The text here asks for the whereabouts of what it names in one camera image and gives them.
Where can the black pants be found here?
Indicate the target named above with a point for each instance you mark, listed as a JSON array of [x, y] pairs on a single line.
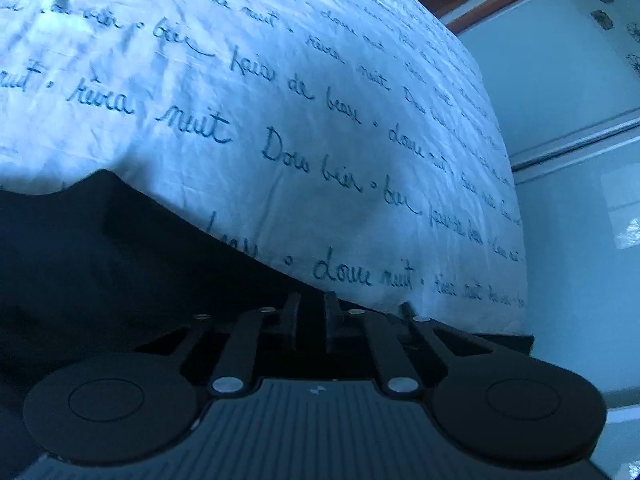
[[100, 260]]

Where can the white sliding-door wardrobe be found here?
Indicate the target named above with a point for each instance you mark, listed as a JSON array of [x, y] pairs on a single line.
[[565, 110]]

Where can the white script-printed bed sheet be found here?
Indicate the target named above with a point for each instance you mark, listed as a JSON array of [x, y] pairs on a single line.
[[250, 85]]

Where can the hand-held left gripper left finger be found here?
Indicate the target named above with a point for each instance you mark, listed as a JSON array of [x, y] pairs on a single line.
[[290, 317]]

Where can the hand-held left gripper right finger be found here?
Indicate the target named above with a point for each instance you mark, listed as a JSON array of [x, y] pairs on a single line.
[[332, 319]]

